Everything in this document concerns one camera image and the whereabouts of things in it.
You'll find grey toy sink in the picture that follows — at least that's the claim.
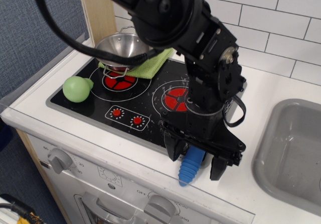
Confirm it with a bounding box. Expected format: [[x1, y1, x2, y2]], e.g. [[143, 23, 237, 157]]
[[253, 99, 320, 215]]

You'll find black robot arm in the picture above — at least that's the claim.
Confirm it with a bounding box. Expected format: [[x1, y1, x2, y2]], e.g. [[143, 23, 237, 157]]
[[112, 0, 246, 180]]

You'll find grey right oven knob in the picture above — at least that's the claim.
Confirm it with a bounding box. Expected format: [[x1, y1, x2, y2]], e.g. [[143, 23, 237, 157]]
[[144, 195, 176, 223]]

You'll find black toy stovetop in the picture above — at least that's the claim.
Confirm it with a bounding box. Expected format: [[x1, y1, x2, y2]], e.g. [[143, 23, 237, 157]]
[[45, 57, 247, 169]]

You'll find grey oven knob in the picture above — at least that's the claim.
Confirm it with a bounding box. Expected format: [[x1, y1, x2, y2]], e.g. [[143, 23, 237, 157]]
[[144, 195, 176, 223], [48, 148, 73, 174]]

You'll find blue handled metal spoon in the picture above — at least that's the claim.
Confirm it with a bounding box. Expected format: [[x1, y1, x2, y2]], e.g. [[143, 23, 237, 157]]
[[178, 146, 205, 187]]

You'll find silver metal bowl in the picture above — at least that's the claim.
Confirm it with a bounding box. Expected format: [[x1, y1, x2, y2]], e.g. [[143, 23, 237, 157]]
[[95, 26, 150, 79]]

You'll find silver oven door handle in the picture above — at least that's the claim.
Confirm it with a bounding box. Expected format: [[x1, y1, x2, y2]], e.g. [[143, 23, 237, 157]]
[[81, 192, 144, 223]]

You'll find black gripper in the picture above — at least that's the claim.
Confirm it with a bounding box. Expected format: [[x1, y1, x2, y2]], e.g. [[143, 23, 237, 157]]
[[159, 103, 246, 181]]

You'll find yellow object bottom left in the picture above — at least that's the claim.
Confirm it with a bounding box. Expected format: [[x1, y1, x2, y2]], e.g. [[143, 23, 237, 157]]
[[17, 212, 44, 224]]

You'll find grey left oven knob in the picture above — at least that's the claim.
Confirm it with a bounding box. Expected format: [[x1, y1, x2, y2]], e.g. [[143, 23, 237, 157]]
[[48, 148, 73, 174]]

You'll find green toy pear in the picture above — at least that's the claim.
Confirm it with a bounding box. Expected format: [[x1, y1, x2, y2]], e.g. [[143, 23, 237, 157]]
[[63, 76, 94, 103]]

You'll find green folded cloth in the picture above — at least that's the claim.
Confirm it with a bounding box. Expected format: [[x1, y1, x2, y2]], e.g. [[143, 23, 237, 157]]
[[98, 47, 174, 80]]

